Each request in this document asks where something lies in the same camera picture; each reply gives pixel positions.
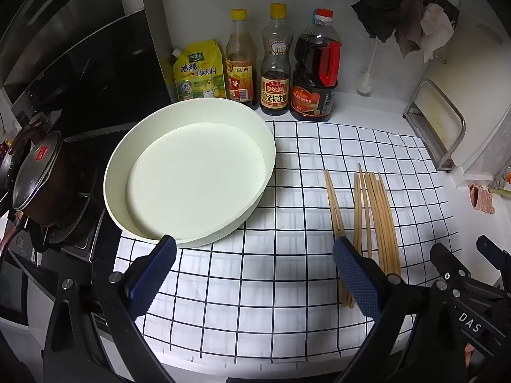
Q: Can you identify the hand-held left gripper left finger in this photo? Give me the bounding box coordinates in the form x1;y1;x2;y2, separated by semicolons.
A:
44;235;178;383

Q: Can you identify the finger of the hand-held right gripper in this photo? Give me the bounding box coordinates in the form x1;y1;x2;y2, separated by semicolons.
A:
430;243;474;286
476;235;511;288

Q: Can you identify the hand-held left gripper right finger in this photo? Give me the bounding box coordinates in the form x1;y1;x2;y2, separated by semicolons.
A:
332;237;492;383

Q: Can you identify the pile of wooden chopsticks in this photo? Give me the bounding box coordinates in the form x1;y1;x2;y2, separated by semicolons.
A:
323;163;402;310

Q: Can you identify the round white tray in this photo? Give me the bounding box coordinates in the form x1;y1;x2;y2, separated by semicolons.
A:
103;100;277;247

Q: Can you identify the pink striped cloth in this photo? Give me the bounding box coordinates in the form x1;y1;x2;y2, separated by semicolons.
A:
468;183;496;215

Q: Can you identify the gas stove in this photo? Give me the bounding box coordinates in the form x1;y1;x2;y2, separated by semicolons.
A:
0;168;124;256

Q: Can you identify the metal board rack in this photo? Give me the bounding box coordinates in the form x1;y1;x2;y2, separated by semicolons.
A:
402;79;467;172

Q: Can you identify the black checked white cloth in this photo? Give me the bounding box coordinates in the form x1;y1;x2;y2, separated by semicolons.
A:
114;120;460;364

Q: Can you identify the dark red pot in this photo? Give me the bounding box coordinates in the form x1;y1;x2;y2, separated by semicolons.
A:
24;131;86;228

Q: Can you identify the glass pot lid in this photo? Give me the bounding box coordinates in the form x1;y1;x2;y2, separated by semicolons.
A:
12;130;65;210

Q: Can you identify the white hanging brush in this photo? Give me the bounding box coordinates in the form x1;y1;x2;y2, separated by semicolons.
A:
356;40;380;96

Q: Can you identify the yellow seasoning pouch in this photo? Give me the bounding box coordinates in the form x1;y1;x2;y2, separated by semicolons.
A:
172;40;227;102

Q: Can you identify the yellow cap soy sauce bottle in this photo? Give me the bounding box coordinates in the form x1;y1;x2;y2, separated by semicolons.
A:
260;3;290;117

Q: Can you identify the yellow cap vinegar bottle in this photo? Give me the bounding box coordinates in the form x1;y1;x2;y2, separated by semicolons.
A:
225;9;258;110

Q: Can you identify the light pink hanging cloth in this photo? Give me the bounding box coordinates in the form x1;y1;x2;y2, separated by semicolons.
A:
419;3;456;64

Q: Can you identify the brown pink hanging cloth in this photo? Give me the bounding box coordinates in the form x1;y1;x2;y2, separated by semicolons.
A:
395;0;424;58

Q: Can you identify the dark hanging cloth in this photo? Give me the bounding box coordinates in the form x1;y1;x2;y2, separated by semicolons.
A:
351;0;404;44

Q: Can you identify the range hood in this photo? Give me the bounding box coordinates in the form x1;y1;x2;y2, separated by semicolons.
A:
0;0;160;88

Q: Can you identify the large red handle sauce bottle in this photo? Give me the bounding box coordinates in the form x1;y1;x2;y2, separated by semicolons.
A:
290;8;342;122

